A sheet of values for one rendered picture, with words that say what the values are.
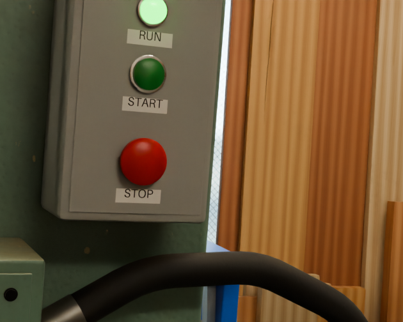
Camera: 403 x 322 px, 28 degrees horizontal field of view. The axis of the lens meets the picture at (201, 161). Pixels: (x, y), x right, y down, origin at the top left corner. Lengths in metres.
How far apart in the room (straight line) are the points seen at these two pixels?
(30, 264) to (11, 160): 0.10
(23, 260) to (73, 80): 0.11
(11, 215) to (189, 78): 0.15
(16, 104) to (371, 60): 1.68
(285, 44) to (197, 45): 1.51
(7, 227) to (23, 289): 0.09
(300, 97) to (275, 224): 0.32
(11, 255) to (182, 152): 0.13
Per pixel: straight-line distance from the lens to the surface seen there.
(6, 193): 0.56
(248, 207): 1.98
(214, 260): 0.56
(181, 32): 0.52
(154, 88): 0.51
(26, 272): 0.48
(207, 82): 0.53
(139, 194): 0.51
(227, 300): 1.44
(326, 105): 2.10
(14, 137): 0.55
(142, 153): 0.50
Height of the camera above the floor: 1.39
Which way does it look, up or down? 3 degrees down
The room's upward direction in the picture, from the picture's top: 4 degrees clockwise
